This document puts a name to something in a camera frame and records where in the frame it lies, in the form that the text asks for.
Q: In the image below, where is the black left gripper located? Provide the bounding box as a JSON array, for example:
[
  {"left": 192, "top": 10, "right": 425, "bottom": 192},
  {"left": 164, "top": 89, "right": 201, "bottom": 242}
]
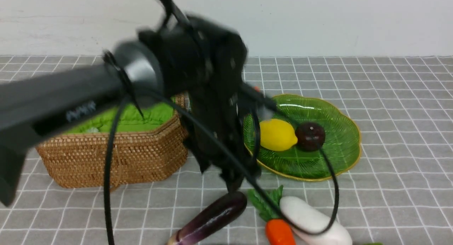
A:
[{"left": 138, "top": 0, "right": 277, "bottom": 192}]

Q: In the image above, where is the yellow lemon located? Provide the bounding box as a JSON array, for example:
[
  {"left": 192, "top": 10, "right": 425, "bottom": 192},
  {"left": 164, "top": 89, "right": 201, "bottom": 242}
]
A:
[{"left": 259, "top": 119, "right": 298, "bottom": 152}]

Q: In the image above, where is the dark purple round fruit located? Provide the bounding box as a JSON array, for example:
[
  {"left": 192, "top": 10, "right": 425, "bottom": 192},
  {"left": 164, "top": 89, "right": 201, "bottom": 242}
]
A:
[{"left": 296, "top": 122, "right": 326, "bottom": 152}]

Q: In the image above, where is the purple eggplant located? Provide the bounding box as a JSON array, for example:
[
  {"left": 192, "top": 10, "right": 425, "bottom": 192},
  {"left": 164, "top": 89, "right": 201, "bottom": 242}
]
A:
[{"left": 167, "top": 191, "right": 247, "bottom": 245}]

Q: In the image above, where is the white radish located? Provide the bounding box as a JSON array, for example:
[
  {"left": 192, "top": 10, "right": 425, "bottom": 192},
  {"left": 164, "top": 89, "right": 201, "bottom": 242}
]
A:
[{"left": 279, "top": 196, "right": 352, "bottom": 245}]

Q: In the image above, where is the orange carrot with green leaves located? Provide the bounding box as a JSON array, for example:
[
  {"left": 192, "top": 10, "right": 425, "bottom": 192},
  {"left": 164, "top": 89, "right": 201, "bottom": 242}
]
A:
[{"left": 247, "top": 189, "right": 296, "bottom": 245}]

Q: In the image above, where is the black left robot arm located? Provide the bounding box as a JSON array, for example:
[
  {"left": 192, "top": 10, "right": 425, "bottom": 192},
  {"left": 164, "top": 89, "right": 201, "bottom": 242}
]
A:
[{"left": 1, "top": 0, "right": 278, "bottom": 206}]

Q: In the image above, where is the woven rattan basket green lining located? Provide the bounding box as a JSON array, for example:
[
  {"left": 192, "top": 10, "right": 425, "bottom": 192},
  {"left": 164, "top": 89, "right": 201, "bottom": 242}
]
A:
[{"left": 36, "top": 112, "right": 188, "bottom": 190}]

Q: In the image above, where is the green leaf-shaped glass plate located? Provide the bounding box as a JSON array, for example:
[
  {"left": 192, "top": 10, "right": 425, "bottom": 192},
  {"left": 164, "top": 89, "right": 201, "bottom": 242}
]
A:
[{"left": 257, "top": 94, "right": 361, "bottom": 182}]

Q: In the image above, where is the grey checked tablecloth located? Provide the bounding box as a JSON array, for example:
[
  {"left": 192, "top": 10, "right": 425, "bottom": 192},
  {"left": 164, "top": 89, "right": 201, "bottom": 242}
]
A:
[{"left": 0, "top": 56, "right": 453, "bottom": 245}]

